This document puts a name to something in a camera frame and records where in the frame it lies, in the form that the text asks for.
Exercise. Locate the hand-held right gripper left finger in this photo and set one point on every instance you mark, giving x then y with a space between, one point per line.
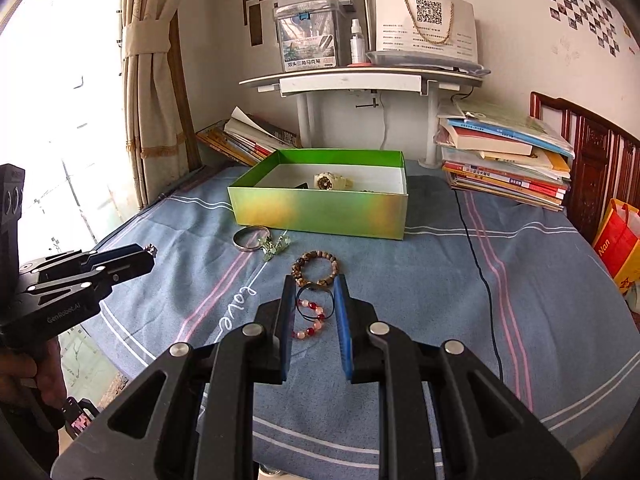
286 330

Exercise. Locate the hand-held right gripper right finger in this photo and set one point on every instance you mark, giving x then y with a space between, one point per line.
344 330

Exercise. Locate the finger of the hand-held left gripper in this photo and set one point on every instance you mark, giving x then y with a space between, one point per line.
125 272
115 256

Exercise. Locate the green cardboard box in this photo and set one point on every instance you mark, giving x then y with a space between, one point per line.
320 212

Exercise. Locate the cream wrist watch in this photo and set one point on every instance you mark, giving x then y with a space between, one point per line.
330 181

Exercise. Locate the person's left hand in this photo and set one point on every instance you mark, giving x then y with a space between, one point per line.
30 370

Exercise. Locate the pale green charm pendant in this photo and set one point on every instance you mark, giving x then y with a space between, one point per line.
275 247

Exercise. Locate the blue striped cloth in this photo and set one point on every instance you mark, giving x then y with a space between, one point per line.
425 285

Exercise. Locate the silver bangle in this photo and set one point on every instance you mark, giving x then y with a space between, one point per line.
240 246

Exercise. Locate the window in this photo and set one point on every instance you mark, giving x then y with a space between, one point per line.
60 85

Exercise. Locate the leaning pile of books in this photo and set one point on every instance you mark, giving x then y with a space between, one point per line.
240 142

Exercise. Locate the beige curtain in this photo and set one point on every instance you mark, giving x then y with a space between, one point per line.
155 85

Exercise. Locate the tall stack of books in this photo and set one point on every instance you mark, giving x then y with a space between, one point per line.
505 170

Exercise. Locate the white desk shelf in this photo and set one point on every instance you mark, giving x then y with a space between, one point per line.
350 82

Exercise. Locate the grey plastic tray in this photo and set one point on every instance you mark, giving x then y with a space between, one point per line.
425 60

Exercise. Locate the small white spray bottle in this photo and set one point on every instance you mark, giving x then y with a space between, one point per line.
357 45

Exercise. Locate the orange shopping bag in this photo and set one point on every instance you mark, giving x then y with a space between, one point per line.
617 245

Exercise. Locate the clear plastic marker box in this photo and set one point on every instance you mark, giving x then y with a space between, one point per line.
307 40

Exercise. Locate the dark wooden headboard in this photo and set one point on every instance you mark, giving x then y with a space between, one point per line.
595 170

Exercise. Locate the white paper bag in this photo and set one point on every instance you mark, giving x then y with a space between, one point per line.
395 25

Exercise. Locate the dark wall stickers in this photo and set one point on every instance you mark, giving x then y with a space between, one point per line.
255 5

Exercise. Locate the wall photo collage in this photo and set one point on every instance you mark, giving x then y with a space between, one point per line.
580 5

